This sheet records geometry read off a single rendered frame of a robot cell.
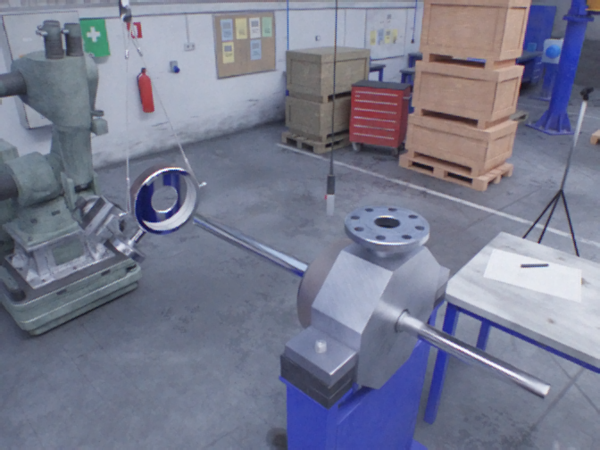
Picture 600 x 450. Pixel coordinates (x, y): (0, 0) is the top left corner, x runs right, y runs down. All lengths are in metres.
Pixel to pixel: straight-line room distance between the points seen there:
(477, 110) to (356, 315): 4.42
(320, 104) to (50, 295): 4.28
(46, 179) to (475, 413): 2.92
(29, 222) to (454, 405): 2.92
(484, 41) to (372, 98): 1.64
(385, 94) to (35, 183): 4.45
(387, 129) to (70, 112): 4.52
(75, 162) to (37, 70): 0.53
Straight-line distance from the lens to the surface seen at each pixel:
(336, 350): 1.37
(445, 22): 5.69
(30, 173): 3.19
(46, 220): 3.41
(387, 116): 6.29
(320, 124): 6.40
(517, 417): 2.88
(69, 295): 3.44
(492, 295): 2.15
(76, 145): 2.75
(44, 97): 2.66
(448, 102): 5.69
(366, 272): 1.36
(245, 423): 2.63
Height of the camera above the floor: 2.04
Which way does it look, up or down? 27 degrees down
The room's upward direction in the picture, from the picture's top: straight up
